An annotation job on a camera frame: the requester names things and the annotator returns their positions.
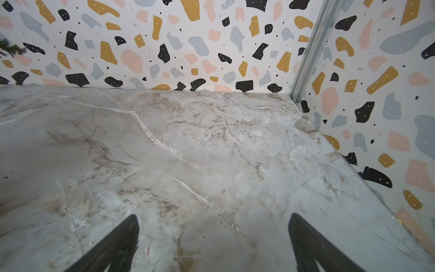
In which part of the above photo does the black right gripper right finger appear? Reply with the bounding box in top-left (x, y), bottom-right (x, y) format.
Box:
top-left (288, 213), bottom-right (363, 272)

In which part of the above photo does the small green christmas tree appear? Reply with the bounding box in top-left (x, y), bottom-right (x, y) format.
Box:
top-left (0, 39), bottom-right (27, 57)

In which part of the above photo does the metal corner post right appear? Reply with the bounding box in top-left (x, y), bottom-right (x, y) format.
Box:
top-left (289, 0), bottom-right (344, 104)

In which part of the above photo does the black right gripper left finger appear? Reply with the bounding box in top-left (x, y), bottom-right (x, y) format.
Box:
top-left (66, 214), bottom-right (140, 272)

